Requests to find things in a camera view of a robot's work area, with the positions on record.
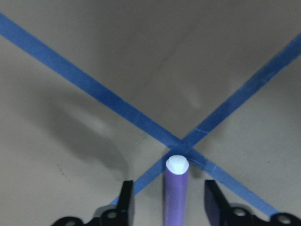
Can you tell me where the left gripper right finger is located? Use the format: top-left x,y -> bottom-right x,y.
204,180 -> 231,226

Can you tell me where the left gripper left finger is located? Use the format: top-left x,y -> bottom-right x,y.
117,180 -> 135,226

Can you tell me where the purple highlighter pen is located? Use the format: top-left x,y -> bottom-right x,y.
164,155 -> 189,226

